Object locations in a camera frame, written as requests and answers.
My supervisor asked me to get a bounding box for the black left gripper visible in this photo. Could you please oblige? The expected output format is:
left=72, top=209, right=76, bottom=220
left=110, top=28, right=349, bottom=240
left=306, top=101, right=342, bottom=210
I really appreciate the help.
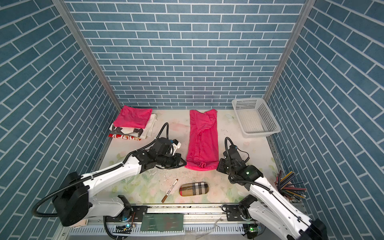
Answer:
left=156, top=152, right=189, bottom=169

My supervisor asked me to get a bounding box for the magenta t shirt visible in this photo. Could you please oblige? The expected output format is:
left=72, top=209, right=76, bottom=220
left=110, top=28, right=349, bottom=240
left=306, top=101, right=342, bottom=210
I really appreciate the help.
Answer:
left=113, top=106, right=153, bottom=129
left=186, top=109, right=219, bottom=171

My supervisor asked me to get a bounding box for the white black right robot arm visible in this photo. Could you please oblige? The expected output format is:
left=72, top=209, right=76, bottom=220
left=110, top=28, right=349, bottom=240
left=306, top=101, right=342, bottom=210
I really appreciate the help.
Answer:
left=217, top=137, right=328, bottom=240

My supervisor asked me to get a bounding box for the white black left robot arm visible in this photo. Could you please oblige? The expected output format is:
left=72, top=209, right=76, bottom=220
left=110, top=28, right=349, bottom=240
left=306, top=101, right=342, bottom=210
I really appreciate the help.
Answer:
left=32, top=123, right=187, bottom=227

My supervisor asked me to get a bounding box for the plaid beige glasses case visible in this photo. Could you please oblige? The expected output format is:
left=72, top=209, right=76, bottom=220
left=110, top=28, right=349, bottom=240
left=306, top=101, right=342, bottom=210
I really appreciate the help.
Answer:
left=179, top=182, right=209, bottom=197

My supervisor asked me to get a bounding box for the coloured pencils bundle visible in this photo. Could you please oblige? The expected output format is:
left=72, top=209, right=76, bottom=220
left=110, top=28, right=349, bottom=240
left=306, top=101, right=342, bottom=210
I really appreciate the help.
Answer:
left=275, top=171, right=307, bottom=203

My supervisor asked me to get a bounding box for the white perforated plastic basket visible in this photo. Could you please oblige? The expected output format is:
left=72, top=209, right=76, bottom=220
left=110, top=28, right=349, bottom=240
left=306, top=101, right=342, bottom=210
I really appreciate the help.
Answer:
left=232, top=98, right=281, bottom=138

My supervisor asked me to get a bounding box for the folded magenta t shirt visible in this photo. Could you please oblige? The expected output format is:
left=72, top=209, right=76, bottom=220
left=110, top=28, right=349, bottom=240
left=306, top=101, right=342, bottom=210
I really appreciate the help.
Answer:
left=113, top=106, right=153, bottom=129

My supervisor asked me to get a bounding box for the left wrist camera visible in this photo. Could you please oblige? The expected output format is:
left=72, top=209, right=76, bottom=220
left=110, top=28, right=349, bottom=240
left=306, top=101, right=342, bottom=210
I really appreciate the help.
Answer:
left=169, top=139, right=181, bottom=156

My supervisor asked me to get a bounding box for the brown handled marker pen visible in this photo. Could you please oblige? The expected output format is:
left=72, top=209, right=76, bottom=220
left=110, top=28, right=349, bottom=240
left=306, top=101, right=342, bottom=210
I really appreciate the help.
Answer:
left=161, top=179, right=178, bottom=203

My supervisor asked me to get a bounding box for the aluminium front rail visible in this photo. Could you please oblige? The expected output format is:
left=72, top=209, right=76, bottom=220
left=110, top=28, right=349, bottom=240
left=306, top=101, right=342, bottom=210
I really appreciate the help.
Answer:
left=59, top=202, right=313, bottom=238

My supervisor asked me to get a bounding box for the aluminium right corner post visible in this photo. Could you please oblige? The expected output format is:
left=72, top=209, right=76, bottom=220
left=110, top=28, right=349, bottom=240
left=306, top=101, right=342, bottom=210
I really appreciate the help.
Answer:
left=263, top=0, right=316, bottom=102

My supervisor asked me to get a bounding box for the aluminium corner post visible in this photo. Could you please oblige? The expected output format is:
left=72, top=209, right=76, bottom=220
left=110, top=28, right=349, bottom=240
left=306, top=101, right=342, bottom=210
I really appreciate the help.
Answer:
left=52, top=0, right=122, bottom=111
left=263, top=0, right=316, bottom=102

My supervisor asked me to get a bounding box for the aluminium left corner post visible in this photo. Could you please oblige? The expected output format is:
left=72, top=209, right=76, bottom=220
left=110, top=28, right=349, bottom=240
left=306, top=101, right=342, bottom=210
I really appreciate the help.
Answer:
left=52, top=0, right=122, bottom=111

